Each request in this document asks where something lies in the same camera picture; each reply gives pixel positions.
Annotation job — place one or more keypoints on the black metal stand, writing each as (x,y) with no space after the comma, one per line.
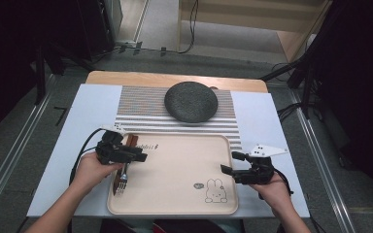
(40,74)
(306,84)

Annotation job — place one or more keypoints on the person's right hand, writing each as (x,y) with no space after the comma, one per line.
(273,192)

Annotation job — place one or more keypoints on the white power strip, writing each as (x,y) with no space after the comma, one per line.
(128,43)

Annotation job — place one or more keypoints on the aluminium floor rail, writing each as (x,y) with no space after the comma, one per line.
(323,161)
(16,145)

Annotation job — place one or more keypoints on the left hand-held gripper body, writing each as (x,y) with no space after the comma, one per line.
(111,152)

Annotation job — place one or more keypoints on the striped placemat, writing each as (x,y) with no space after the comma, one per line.
(142,106)

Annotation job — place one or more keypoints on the beige tray with rabbit print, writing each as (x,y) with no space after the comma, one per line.
(175,181)

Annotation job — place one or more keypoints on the light wooden frame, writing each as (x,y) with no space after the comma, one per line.
(233,16)

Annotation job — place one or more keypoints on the dark grey speckled plate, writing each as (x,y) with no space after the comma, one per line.
(191,102)

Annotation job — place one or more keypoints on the white table sheet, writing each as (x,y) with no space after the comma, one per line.
(87,103)

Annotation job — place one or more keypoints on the person's left hand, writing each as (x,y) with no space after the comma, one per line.
(92,173)

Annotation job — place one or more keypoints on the person's dark clothing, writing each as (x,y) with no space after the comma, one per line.
(175,226)

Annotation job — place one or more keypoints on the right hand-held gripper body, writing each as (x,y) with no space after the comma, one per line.
(255,173)

